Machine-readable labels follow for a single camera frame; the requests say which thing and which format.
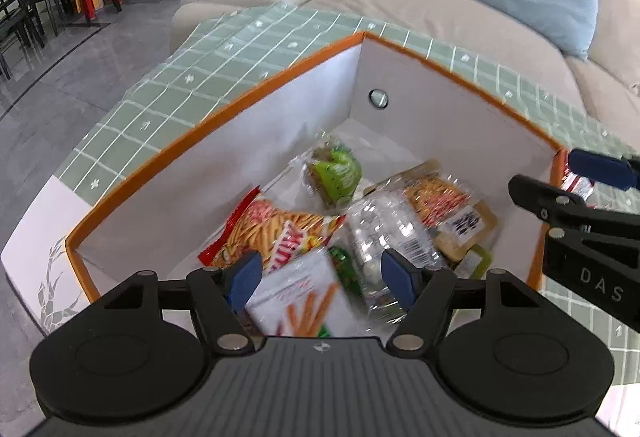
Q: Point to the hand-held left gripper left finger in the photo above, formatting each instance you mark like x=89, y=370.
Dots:
x=247, y=279

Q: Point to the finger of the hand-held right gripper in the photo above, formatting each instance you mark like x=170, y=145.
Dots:
x=600, y=168
x=560, y=204

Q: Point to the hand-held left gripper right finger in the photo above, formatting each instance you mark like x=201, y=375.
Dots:
x=397, y=279

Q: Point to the red silver snack packet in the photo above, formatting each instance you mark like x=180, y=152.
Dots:
x=580, y=184

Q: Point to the clear plastic snack packet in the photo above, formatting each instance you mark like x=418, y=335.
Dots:
x=395, y=232

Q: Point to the small green snack packet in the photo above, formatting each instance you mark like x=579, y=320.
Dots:
x=346, y=269

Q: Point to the white snack packet stick print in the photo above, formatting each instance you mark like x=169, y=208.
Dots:
x=300, y=292

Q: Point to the red yellow stick snack packet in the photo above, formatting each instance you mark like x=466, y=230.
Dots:
x=270, y=229

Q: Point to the clear packet brown snacks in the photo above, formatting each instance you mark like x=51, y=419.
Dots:
x=440, y=204

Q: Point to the orange cardboard box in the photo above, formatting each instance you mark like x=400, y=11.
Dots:
x=250, y=142

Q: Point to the beige pillow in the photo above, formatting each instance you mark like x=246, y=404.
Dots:
x=617, y=32

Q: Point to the green checkered tablecloth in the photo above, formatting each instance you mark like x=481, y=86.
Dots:
x=200, y=67

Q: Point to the beige sofa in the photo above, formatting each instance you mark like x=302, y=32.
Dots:
x=425, y=12

